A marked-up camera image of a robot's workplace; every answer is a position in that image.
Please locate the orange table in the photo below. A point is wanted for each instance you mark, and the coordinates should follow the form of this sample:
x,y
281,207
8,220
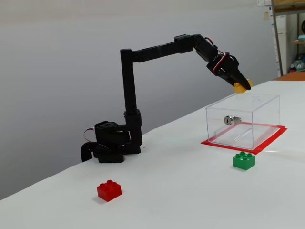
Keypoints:
x,y
293,76

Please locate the wooden shelf board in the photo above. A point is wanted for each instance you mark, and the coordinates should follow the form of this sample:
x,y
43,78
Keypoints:
x,y
298,42

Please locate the green lego brick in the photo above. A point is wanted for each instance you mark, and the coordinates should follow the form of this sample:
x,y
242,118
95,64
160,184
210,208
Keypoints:
x,y
243,162

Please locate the white refrigerator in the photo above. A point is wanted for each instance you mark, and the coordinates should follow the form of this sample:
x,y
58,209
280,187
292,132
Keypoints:
x,y
284,23

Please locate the black table clamp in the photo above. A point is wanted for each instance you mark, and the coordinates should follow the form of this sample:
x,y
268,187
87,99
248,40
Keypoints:
x,y
85,152

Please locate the yellow lego brick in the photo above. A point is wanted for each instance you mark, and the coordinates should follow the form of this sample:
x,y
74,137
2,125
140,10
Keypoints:
x,y
238,89

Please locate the grey metal shelf post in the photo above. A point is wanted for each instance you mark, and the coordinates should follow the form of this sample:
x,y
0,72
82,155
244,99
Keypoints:
x,y
278,47

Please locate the green plastic bottle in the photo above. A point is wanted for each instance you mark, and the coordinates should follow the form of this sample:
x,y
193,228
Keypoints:
x,y
300,64

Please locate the small paper label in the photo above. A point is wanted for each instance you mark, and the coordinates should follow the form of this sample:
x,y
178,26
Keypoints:
x,y
266,15

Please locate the cola bottle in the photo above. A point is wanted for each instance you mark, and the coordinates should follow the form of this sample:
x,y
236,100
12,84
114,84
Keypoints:
x,y
292,69

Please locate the teal object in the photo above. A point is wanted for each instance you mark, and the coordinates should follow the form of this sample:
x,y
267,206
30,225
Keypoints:
x,y
302,37

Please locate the red lego brick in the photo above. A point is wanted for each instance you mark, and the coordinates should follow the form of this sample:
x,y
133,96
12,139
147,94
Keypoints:
x,y
109,192

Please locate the wooden shelf beam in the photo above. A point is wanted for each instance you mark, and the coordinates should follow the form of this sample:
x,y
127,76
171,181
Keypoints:
x,y
288,9

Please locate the transparent plastic box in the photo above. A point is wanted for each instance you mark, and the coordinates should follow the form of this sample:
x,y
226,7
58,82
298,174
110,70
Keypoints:
x,y
240,133

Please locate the red tape square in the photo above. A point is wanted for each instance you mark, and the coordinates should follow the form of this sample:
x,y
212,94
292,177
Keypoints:
x,y
226,146

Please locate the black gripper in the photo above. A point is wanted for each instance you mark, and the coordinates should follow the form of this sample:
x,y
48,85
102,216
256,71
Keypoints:
x,y
230,69

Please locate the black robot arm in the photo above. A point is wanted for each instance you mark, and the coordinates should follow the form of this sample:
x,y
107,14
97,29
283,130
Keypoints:
x,y
129,95

